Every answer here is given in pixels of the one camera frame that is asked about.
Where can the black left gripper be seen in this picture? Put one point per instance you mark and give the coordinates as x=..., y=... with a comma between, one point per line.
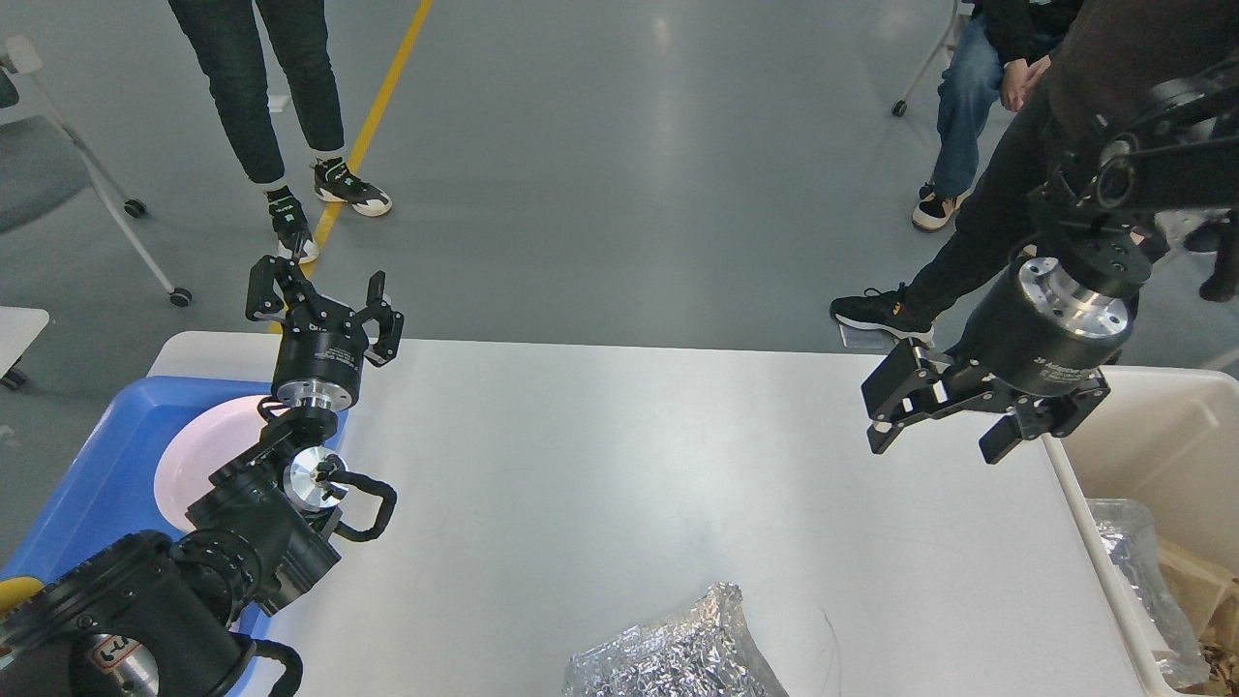
x=323, y=342

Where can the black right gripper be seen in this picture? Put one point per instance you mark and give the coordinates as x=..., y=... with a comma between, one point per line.
x=1037, y=330

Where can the pink plate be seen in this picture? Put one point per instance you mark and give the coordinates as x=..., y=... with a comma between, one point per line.
x=207, y=443

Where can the foil bag with paper cup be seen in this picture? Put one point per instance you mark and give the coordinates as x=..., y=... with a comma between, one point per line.
x=1166, y=641

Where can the brown paper bag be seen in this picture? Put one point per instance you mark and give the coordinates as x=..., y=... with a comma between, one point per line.
x=1206, y=592

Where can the aluminium foil bag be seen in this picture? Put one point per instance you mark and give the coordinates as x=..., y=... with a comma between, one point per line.
x=705, y=649

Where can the brown paper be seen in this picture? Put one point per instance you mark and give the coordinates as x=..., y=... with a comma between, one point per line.
x=1223, y=669

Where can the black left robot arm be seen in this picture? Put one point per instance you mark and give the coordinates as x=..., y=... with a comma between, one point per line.
x=149, y=616

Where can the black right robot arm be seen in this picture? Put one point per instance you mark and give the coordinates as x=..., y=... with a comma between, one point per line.
x=1175, y=151

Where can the white plastic bin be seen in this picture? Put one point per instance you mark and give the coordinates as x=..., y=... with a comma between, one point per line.
x=1165, y=438

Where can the blue plastic tray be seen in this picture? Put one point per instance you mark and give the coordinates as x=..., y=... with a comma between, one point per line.
x=107, y=493

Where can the white side table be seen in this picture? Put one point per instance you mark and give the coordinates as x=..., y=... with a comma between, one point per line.
x=19, y=328

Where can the grey office chair left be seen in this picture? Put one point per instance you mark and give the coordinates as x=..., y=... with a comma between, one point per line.
x=45, y=163

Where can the walking person dark clothes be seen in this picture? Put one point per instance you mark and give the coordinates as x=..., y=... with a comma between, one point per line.
x=1114, y=52

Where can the teal mug yellow inside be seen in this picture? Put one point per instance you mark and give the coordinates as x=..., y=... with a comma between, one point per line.
x=16, y=591

